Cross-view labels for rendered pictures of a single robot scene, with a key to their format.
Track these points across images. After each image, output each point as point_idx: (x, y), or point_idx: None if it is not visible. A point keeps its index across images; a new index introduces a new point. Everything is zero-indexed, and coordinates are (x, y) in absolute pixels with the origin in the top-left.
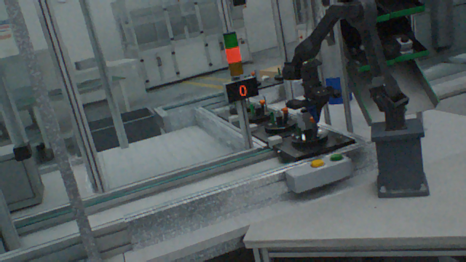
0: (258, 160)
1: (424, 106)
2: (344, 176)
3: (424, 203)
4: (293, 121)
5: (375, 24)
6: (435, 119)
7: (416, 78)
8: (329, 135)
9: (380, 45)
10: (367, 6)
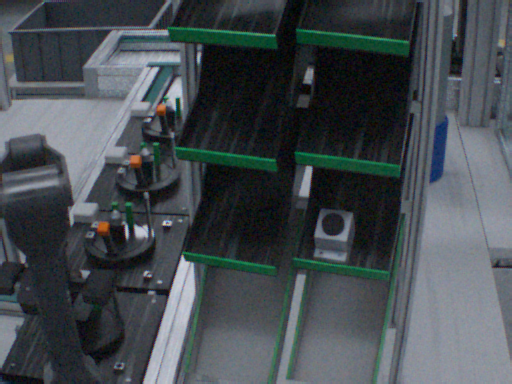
0: (13, 310)
1: (353, 379)
2: None
3: None
4: (140, 248)
5: (56, 249)
6: (458, 363)
7: (386, 297)
8: (129, 341)
9: (65, 302)
10: (19, 209)
